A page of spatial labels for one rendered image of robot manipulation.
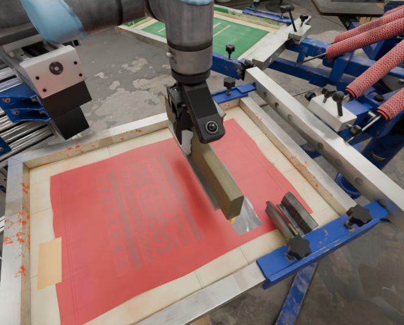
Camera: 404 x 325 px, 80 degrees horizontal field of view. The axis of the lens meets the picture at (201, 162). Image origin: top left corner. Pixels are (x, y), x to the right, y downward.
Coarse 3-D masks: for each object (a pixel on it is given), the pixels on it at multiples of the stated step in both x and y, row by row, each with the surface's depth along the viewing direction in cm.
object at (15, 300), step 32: (128, 128) 76; (160, 128) 81; (32, 160) 69; (288, 160) 73; (320, 192) 64; (0, 288) 47; (224, 288) 47; (0, 320) 44; (160, 320) 44; (192, 320) 45
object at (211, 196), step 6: (168, 126) 65; (174, 138) 63; (186, 156) 58; (192, 162) 56; (192, 168) 55; (198, 174) 54; (198, 180) 53; (204, 180) 53; (204, 186) 52; (204, 192) 52; (210, 192) 51; (210, 198) 50; (216, 204) 49
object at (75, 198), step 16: (240, 128) 82; (160, 144) 77; (176, 144) 77; (224, 144) 77; (240, 144) 77; (256, 144) 77; (112, 160) 73; (128, 160) 73; (176, 160) 73; (224, 160) 73; (240, 160) 73; (256, 160) 73; (64, 176) 69; (80, 176) 69; (176, 176) 69; (192, 176) 69; (64, 192) 65; (80, 192) 65; (96, 192) 65; (64, 208) 62; (80, 208) 62; (96, 208) 62; (64, 224) 59; (80, 224) 59
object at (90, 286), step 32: (192, 192) 65; (256, 192) 65; (96, 224) 59; (224, 224) 59; (64, 256) 54; (96, 256) 54; (192, 256) 54; (64, 288) 50; (96, 288) 50; (128, 288) 50; (64, 320) 47
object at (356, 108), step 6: (354, 102) 77; (348, 108) 75; (354, 108) 75; (360, 108) 75; (366, 108) 75; (354, 114) 73; (360, 114) 74; (366, 114) 75; (360, 120) 77; (330, 126) 71
